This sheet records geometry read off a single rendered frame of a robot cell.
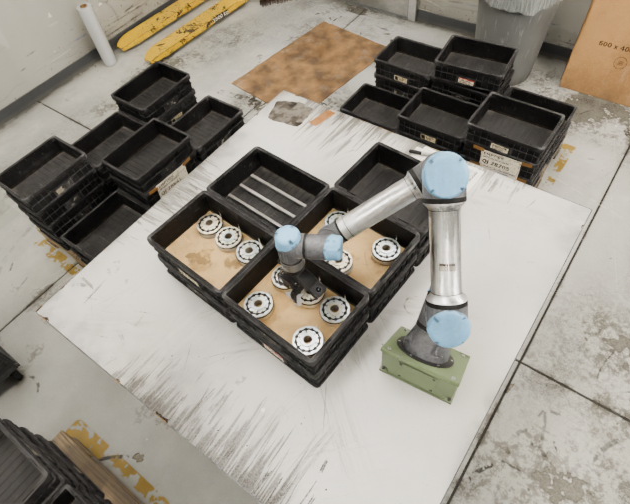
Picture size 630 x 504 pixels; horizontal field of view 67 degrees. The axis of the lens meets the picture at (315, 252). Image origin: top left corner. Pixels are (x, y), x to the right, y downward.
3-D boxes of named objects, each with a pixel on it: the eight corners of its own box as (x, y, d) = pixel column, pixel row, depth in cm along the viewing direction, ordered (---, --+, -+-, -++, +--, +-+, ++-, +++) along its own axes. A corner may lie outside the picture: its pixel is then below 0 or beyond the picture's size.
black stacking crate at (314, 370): (370, 312, 163) (370, 295, 153) (315, 379, 151) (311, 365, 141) (284, 256, 179) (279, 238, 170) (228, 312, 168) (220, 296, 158)
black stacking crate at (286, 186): (332, 206, 192) (331, 186, 182) (284, 255, 180) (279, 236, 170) (261, 166, 208) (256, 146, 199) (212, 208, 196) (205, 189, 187)
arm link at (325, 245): (344, 230, 144) (309, 228, 145) (341, 237, 133) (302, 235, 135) (344, 255, 146) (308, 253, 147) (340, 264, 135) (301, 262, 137)
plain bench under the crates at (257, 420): (541, 296, 250) (592, 209, 193) (380, 604, 181) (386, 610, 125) (298, 180, 313) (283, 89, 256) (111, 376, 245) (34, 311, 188)
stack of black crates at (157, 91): (180, 117, 339) (157, 60, 303) (210, 131, 327) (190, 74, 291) (138, 151, 322) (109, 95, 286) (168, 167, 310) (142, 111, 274)
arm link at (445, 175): (465, 331, 145) (462, 148, 133) (473, 353, 131) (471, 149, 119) (424, 332, 147) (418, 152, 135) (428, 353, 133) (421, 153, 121)
